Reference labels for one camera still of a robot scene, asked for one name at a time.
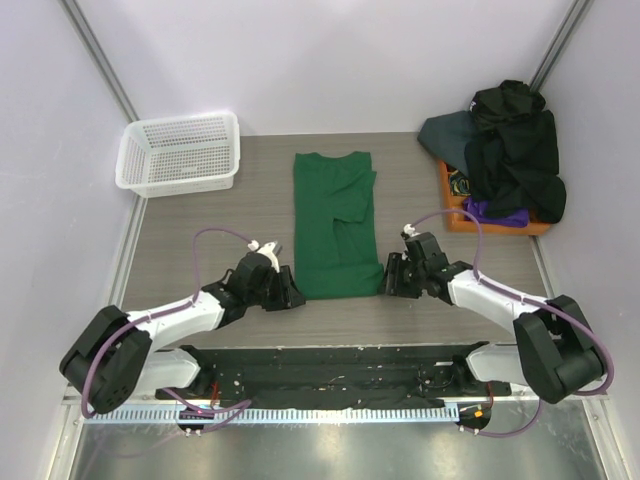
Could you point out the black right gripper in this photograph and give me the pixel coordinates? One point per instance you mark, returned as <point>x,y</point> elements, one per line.
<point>404,276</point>

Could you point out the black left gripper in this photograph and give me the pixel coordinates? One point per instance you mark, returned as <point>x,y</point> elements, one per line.
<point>288,295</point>

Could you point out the green t shirt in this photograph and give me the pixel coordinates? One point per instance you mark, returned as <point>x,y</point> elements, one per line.
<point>335,249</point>

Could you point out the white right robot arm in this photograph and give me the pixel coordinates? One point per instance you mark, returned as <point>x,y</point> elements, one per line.
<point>553,351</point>

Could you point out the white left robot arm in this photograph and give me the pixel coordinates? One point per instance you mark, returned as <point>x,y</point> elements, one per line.
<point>121,353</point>

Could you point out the orange tray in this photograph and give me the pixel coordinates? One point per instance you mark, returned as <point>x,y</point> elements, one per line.
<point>460,223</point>

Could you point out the patterned cloth in tray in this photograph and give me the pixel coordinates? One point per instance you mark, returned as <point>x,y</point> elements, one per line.
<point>458,184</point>

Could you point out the purple t shirt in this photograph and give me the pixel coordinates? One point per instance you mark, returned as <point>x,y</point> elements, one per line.
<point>518,218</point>

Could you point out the dark teal t shirt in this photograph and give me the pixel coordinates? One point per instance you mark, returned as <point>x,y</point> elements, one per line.
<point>445,137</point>

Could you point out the black t shirt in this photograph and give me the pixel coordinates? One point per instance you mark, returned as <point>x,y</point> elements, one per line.
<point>514,159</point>

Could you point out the white plastic basket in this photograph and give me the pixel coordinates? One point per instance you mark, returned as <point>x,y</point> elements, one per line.
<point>179,155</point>

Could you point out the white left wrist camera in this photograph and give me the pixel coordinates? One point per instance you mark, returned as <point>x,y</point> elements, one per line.
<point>270,250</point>

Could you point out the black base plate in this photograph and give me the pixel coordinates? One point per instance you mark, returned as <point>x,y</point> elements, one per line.
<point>332,378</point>

